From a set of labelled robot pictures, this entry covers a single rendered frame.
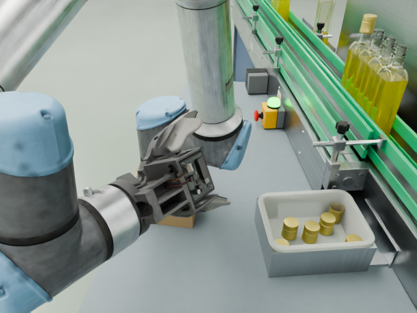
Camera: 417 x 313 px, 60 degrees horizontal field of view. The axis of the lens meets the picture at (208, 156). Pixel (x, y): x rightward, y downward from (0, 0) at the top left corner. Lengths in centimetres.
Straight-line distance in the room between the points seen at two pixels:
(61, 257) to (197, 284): 49
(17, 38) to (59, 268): 24
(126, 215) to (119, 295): 44
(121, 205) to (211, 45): 32
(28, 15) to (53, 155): 20
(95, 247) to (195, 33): 36
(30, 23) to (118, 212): 22
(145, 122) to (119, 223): 43
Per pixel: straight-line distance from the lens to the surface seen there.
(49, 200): 32
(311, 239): 87
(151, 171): 47
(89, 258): 38
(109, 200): 40
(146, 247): 88
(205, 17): 58
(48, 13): 47
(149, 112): 79
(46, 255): 35
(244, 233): 90
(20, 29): 45
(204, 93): 66
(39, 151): 30
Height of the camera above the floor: 142
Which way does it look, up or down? 36 degrees down
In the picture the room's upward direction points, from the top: straight up
